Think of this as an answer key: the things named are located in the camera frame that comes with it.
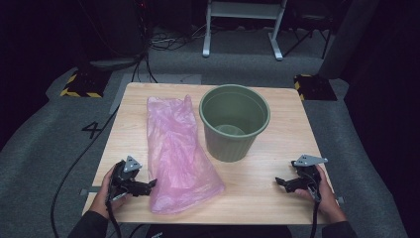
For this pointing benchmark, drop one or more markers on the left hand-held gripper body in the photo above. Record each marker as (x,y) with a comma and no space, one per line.
(123,180)

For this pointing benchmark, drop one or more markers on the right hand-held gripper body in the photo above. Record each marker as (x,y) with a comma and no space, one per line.
(307,172)

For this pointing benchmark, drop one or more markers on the pink plastic bag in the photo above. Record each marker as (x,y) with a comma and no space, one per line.
(175,148)

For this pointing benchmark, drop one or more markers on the green plastic bin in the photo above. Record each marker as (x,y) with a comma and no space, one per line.
(231,145)

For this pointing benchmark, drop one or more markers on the person's left hand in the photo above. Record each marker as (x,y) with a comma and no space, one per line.
(99,198)

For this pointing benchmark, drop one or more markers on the person's right hand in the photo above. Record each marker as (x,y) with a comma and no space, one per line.
(330,201)

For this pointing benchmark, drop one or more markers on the grey tape strip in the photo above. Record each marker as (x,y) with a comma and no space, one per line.
(89,191)

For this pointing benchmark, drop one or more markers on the small grey tape piece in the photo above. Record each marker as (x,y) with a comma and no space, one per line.
(340,200)

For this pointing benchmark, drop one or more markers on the black yellow striped base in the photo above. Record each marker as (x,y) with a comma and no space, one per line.
(85,84)
(317,87)

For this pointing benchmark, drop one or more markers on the grey flat stand base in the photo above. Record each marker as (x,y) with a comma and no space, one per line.
(114,63)

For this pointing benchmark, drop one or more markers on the grey pillar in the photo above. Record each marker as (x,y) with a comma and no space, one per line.
(346,39)

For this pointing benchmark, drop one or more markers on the black folding stand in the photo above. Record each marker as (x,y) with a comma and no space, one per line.
(310,18)

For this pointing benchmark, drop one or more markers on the white metal stand frame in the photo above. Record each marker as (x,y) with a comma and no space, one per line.
(244,10)

